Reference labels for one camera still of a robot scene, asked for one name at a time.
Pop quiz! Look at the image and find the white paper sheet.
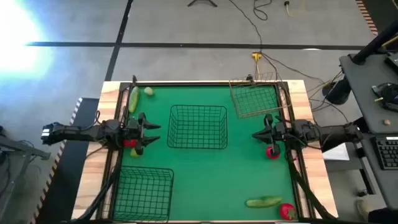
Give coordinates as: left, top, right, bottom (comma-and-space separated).
322, 142, 351, 161

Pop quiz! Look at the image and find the black flat desk device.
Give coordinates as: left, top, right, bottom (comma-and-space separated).
384, 51, 398, 75

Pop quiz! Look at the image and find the black diagonal frame strut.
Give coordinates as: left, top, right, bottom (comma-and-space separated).
287, 149, 335, 220
76, 167, 121, 222

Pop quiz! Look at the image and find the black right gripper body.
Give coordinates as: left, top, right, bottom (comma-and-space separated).
263, 113, 295, 157

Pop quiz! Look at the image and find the looped black floor cable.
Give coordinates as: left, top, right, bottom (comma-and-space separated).
252, 0, 273, 21

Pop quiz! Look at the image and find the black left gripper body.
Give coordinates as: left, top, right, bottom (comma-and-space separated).
123, 112, 148, 156

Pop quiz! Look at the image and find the black desk support bar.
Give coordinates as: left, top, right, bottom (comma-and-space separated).
354, 116, 371, 133

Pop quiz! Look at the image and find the black cable bundle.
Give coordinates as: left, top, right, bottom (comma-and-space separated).
372, 82, 398, 113

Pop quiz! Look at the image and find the long black floor cable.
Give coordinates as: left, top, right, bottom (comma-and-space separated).
229, 0, 264, 54

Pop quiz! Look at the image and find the person's shoe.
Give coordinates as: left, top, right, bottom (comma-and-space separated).
356, 198, 373, 222

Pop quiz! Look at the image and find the green cucumber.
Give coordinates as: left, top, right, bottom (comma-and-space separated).
128, 86, 141, 114
245, 195, 284, 208

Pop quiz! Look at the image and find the green felt table mat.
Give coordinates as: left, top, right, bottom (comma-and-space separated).
119, 84, 299, 222

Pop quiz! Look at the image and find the yellow power plug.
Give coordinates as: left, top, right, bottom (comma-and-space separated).
251, 52, 264, 80

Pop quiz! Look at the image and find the black metal table frame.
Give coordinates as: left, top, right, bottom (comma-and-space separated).
96, 80, 312, 224

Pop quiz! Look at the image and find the black keyboard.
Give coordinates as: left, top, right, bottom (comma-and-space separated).
374, 136, 398, 170

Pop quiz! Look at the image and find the black round stand base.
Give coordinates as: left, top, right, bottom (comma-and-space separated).
322, 76, 352, 106

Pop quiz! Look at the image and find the person's leg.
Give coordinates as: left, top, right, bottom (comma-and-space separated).
368, 208, 393, 224

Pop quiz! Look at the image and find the black wire basket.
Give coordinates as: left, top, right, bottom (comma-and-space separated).
167, 104, 229, 150
113, 165, 175, 222

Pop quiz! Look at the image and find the grey desk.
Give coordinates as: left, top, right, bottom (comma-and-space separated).
338, 51, 398, 211

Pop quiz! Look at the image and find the black floor mat striped edge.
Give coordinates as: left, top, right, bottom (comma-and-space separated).
30, 98, 100, 224
355, 0, 398, 35

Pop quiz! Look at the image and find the black desk pole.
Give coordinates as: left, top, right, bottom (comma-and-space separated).
351, 20, 398, 65

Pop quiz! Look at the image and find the gold wire basket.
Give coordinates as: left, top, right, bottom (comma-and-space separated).
229, 72, 293, 119

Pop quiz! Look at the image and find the grey metal stand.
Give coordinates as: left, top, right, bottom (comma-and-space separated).
0, 124, 52, 200

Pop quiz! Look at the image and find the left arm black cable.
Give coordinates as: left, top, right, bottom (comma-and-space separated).
79, 110, 102, 131

